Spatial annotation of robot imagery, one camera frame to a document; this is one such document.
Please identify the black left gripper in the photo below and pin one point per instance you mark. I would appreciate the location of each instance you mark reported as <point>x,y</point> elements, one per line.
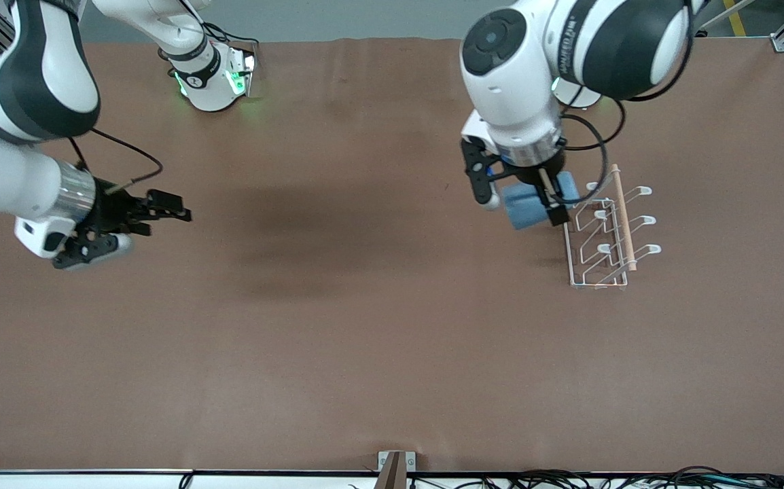
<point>549,168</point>

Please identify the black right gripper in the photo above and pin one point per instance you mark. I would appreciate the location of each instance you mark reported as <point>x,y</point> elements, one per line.
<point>109,208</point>

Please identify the blue plastic cup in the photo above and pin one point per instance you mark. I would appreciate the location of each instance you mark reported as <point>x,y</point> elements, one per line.
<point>521,207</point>

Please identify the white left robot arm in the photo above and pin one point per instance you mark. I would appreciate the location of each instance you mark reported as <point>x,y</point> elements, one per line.
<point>521,81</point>

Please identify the paper table cover sheet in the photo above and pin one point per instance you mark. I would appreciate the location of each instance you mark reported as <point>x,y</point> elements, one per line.
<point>392,339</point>

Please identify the thin white pole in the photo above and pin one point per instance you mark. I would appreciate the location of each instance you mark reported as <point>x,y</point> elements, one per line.
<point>708,28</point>

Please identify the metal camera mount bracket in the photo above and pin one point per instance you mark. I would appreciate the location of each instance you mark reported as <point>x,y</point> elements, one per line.
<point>395,465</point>

